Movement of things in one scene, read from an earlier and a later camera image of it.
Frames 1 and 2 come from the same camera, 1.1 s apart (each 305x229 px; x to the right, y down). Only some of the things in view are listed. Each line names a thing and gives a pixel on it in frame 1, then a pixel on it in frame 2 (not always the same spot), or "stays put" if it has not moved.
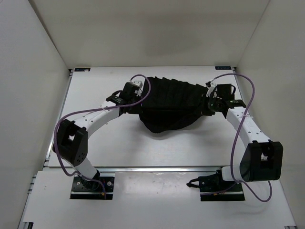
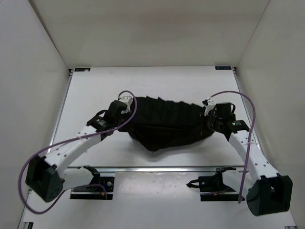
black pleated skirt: x=171 y=103 -> x=161 y=124
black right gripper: x=207 y=98 -> x=211 y=116
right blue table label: x=223 y=67 stays put
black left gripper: x=136 y=110 -> x=128 y=114
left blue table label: x=82 y=69 stays put
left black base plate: x=82 y=189 stays put
